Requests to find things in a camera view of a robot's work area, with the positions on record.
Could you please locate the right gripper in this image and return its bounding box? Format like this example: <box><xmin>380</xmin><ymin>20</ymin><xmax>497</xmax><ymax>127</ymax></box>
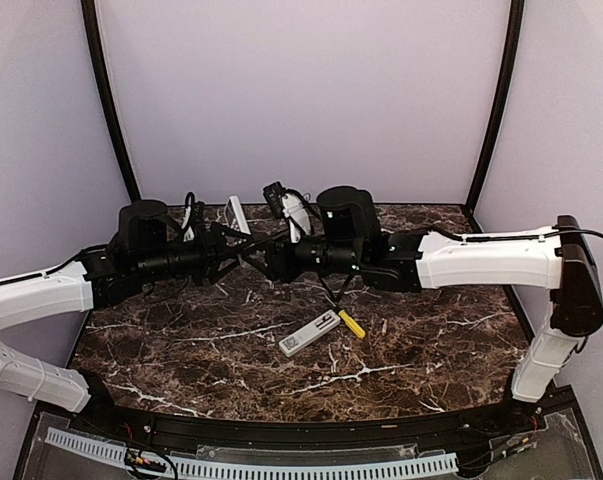
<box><xmin>241</xmin><ymin>226</ymin><xmax>364</xmax><ymax>283</ymax></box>

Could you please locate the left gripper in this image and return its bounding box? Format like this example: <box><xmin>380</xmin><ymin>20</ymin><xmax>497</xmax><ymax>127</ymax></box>
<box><xmin>135</xmin><ymin>221</ymin><xmax>255</xmax><ymax>287</ymax></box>

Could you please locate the white battery cover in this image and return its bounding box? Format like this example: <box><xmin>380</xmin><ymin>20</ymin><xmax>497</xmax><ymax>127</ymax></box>
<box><xmin>224</xmin><ymin>195</ymin><xmax>251</xmax><ymax>235</ymax></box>

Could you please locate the white remote control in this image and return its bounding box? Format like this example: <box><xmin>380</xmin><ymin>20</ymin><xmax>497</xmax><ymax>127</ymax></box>
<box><xmin>279</xmin><ymin>310</ymin><xmax>341</xmax><ymax>357</ymax></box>

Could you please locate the yellow handled screwdriver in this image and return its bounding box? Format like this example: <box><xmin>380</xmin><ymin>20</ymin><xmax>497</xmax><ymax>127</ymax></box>
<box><xmin>331</xmin><ymin>302</ymin><xmax>366</xmax><ymax>339</ymax></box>

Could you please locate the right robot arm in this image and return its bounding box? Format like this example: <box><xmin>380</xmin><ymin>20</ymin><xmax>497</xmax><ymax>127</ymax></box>
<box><xmin>242</xmin><ymin>183</ymin><xmax>603</xmax><ymax>434</ymax></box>

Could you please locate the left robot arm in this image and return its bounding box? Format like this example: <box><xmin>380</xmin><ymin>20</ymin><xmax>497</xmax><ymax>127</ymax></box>
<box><xmin>0</xmin><ymin>197</ymin><xmax>252</xmax><ymax>436</ymax></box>

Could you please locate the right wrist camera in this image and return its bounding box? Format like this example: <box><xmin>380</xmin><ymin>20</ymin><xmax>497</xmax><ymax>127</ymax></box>
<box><xmin>262</xmin><ymin>181</ymin><xmax>286</xmax><ymax>219</ymax></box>

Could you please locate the white slotted cable duct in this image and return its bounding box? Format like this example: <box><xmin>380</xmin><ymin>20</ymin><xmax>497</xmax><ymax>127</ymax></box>
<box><xmin>45</xmin><ymin>427</ymin><xmax>458</xmax><ymax>480</ymax></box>

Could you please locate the black front rail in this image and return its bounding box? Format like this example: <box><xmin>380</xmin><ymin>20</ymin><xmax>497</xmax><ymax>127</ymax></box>
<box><xmin>70</xmin><ymin>389</ymin><xmax>572</xmax><ymax>451</ymax></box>

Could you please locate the left black frame post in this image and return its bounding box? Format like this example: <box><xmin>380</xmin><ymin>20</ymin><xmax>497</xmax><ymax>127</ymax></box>
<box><xmin>80</xmin><ymin>0</ymin><xmax>141</xmax><ymax>202</ymax></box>

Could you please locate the black frame post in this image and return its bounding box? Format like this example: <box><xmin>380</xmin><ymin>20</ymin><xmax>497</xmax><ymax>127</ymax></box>
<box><xmin>80</xmin><ymin>0</ymin><xmax>141</xmax><ymax>202</ymax></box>
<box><xmin>464</xmin><ymin>0</ymin><xmax>525</xmax><ymax>216</ymax></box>

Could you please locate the right black frame post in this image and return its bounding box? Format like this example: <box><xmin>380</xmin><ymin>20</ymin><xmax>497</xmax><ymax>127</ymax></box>
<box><xmin>464</xmin><ymin>0</ymin><xmax>525</xmax><ymax>216</ymax></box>

